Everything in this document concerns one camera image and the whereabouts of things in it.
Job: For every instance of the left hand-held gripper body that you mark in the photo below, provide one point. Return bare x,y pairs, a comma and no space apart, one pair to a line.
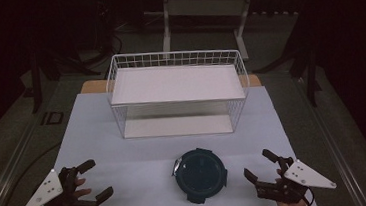
49,190

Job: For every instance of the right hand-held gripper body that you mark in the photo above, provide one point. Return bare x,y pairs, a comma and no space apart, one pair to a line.
306,176

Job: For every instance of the dark round container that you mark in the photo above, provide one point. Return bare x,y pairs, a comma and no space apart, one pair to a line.
200,175

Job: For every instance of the pale table cloth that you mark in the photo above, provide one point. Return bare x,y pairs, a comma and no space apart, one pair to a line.
135,154

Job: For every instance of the floor outlet plate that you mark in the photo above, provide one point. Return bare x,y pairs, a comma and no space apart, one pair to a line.
53,118

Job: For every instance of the black metal stand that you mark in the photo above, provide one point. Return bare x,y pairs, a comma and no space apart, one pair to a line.
311,71
36,82

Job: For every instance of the metal floor rail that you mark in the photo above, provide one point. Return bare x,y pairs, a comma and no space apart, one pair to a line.
7,178
335,146

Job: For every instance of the white metal table frame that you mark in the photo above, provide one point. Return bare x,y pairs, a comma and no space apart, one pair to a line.
206,7

